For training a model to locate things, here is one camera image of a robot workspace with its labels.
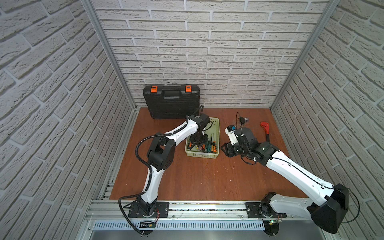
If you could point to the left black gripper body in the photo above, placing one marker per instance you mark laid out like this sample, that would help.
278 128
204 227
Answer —
197 141

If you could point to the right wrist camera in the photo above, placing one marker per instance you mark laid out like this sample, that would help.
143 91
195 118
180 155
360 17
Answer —
230 131

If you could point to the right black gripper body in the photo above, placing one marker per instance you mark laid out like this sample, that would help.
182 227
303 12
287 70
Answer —
235 150

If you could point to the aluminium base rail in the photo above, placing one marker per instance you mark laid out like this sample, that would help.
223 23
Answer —
199 210

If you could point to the black plastic tool case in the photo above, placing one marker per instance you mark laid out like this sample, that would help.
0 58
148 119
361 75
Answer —
172 102

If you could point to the small black metal part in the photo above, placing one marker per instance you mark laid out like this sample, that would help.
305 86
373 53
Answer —
243 120

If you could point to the small green black screwdriver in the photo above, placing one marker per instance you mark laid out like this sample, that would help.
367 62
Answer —
208 145

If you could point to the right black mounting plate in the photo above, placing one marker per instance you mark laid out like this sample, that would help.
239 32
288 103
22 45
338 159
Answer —
255 210

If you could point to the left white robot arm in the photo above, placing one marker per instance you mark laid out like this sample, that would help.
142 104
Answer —
161 155

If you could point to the red pipe wrench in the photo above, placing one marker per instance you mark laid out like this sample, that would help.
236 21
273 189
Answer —
265 125

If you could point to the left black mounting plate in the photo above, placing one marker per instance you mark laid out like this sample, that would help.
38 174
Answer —
161 208

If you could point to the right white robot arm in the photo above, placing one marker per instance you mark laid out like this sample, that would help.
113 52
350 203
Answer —
325 204

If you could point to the black mounting plate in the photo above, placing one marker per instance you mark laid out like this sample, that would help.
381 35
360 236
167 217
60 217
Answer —
255 210
161 208

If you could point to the light green perforated bin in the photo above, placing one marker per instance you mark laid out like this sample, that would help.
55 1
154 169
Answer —
212 128

